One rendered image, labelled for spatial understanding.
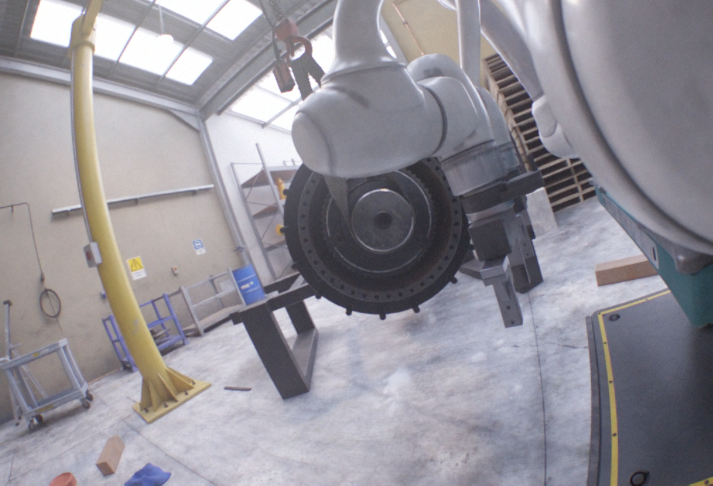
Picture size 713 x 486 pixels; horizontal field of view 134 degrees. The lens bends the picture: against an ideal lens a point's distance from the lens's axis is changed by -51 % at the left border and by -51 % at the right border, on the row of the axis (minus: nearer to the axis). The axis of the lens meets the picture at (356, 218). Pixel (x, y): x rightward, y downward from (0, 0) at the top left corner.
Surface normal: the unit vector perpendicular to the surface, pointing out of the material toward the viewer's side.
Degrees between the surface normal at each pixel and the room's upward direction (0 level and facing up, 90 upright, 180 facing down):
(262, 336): 90
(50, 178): 90
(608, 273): 90
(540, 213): 90
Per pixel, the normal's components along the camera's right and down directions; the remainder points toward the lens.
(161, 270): 0.82, -0.33
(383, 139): 0.51, 0.36
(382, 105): 0.41, 0.00
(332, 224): -0.02, 0.00
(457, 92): 0.30, -0.22
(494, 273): -0.56, 0.22
